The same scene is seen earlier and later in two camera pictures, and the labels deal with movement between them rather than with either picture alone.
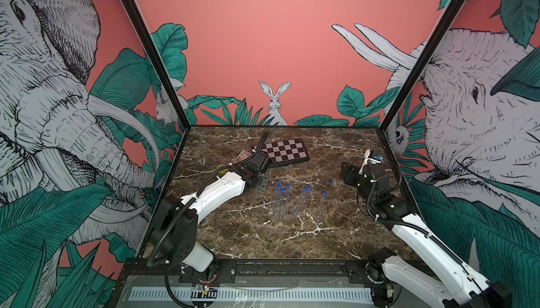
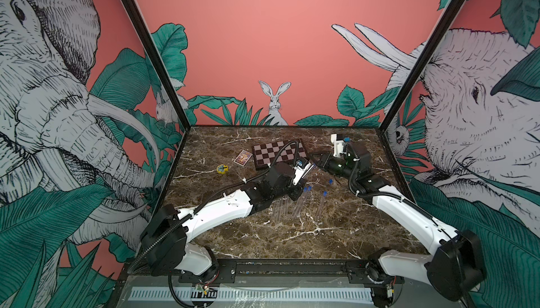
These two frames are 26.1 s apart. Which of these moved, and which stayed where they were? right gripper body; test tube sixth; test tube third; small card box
Moved: right gripper body
Stayed: small card box; test tube sixth; test tube third
